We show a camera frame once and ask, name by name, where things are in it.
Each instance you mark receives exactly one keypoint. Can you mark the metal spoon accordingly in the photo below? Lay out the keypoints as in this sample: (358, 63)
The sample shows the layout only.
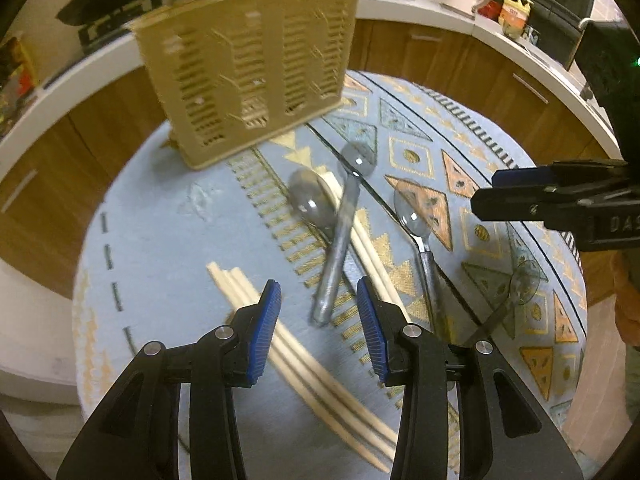
(307, 200)
(525, 285)

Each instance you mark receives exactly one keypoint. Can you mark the beige plastic utensil basket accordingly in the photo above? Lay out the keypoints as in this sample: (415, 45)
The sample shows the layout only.
(225, 60)

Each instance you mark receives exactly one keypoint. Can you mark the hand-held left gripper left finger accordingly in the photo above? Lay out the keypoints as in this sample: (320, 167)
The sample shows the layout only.
(262, 330)

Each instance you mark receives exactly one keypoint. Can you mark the colourful packets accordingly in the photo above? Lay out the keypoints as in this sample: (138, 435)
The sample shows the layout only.
(15, 75)

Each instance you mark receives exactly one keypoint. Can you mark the kitchen counter with wooden cabinets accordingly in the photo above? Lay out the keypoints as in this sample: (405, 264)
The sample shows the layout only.
(50, 185)

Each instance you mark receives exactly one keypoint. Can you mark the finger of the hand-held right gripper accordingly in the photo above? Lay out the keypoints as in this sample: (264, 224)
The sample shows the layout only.
(515, 205)
(520, 176)

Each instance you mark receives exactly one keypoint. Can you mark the blue patterned tablecloth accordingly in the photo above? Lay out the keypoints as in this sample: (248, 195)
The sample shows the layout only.
(175, 260)

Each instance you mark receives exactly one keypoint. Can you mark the yellow plastic bottle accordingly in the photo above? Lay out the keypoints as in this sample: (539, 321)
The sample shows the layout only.
(515, 15)

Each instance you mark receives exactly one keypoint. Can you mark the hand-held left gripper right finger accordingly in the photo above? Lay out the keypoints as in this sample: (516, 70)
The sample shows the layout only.
(372, 330)

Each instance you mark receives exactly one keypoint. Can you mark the black oven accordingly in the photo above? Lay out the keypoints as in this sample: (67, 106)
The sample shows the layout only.
(555, 15)

